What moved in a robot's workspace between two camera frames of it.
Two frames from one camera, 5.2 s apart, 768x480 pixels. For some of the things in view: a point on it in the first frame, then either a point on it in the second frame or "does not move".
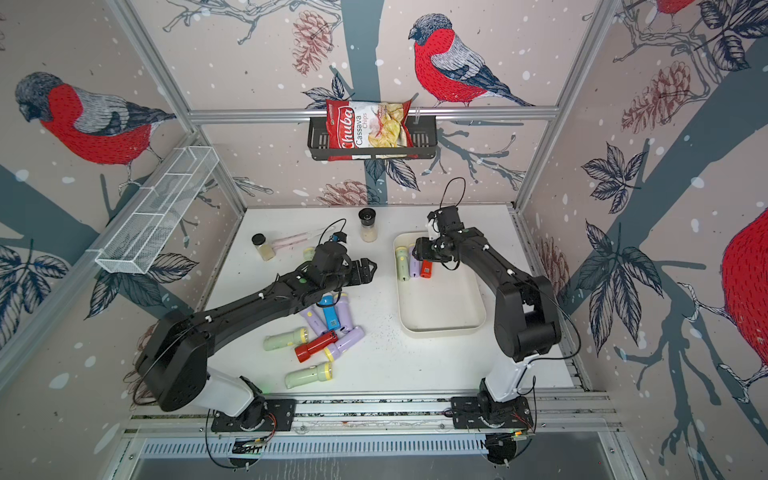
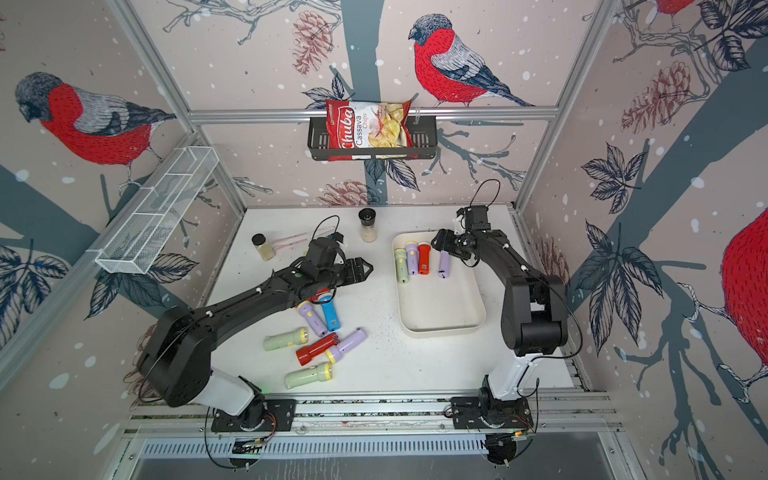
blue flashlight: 330,312 does not move
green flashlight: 402,262 does not move
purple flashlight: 414,263 does not move
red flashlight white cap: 426,269 does not move
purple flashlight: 343,307 → 444,265
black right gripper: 419,250 → 441,245
